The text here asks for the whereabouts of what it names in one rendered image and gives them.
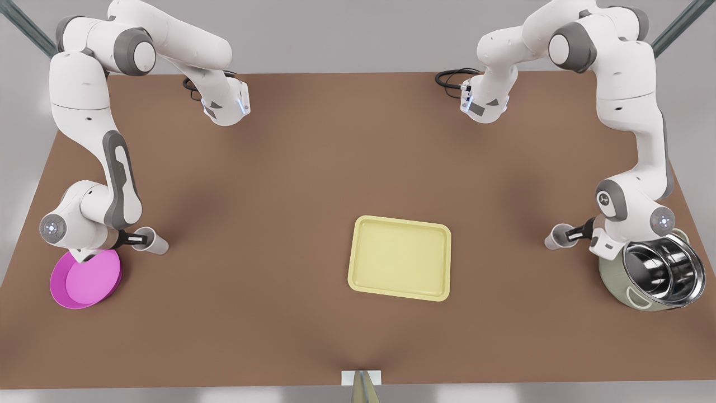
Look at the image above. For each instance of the magenta round plate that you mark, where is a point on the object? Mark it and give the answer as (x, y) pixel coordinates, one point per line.
(84, 282)

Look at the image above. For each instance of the pale yellow rectangular tray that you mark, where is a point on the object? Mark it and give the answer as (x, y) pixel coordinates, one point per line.
(399, 258)

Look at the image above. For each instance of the green steel-lined pot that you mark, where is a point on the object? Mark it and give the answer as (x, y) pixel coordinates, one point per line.
(663, 271)

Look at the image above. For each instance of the white IKEA cup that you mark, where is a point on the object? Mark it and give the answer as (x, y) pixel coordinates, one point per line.
(555, 239)
(156, 243)

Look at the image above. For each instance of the white post foot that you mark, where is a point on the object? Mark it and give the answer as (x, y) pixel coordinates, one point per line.
(346, 378)

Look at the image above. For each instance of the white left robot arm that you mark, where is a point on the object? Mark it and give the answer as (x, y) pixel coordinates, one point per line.
(623, 84)

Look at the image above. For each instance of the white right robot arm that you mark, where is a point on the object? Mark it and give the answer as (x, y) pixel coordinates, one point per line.
(78, 84)

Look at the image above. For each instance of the silver frame post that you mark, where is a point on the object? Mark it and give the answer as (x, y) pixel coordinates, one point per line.
(679, 25)
(28, 28)
(364, 390)

